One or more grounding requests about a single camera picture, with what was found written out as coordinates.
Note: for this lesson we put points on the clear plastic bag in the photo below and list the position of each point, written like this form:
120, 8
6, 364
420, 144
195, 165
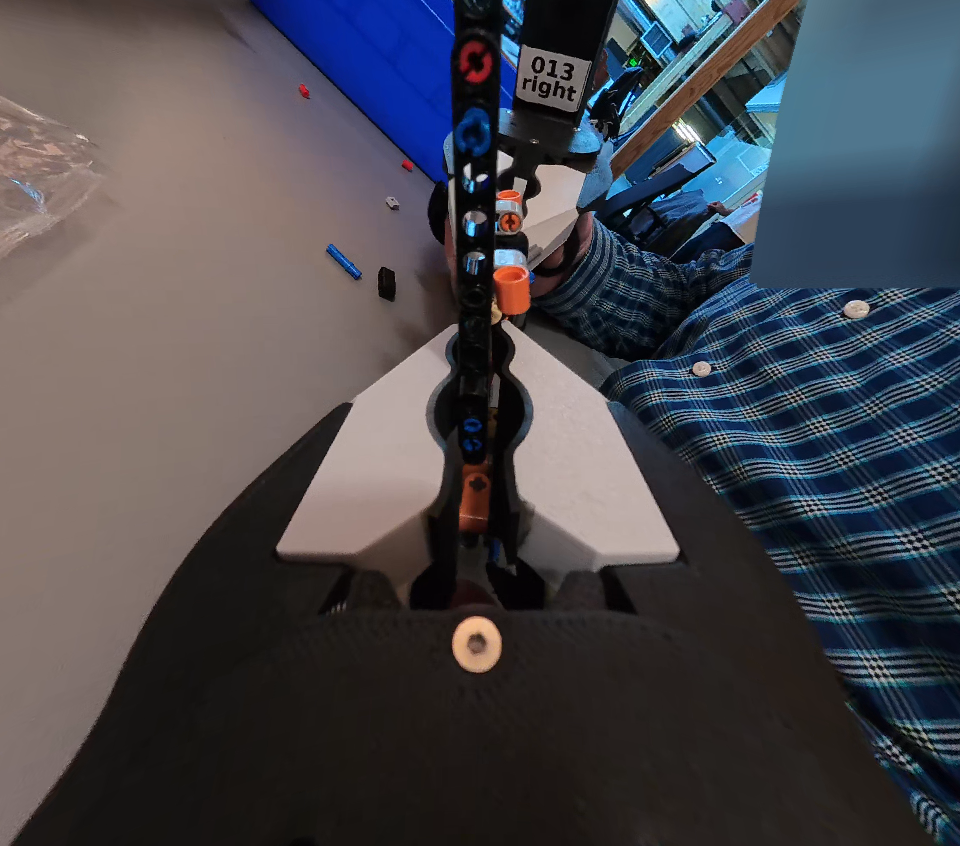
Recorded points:
41, 178

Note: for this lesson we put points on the black lego beam assembly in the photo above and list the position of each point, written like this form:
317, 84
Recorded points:
474, 111

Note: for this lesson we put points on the blue plastic bin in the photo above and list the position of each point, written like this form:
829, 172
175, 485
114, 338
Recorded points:
345, 13

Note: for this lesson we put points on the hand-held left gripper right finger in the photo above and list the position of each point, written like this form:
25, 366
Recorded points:
592, 478

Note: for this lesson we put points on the person's right forearm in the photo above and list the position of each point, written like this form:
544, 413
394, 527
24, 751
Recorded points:
645, 291

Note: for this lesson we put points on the person's right hand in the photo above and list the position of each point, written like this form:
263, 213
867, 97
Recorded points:
583, 242

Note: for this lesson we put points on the blue lego pin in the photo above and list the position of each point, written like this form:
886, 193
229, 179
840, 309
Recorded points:
343, 262

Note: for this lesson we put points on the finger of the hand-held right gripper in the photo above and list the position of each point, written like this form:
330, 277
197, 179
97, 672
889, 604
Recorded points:
454, 201
562, 193

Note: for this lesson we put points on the wooden beam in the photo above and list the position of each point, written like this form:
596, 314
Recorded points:
712, 66

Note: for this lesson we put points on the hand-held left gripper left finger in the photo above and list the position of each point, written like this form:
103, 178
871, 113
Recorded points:
367, 471

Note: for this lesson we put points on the person's plaid shirt torso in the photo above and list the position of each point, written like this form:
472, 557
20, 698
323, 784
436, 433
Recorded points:
810, 486

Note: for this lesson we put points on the small black lego piece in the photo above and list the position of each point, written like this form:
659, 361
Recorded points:
386, 283

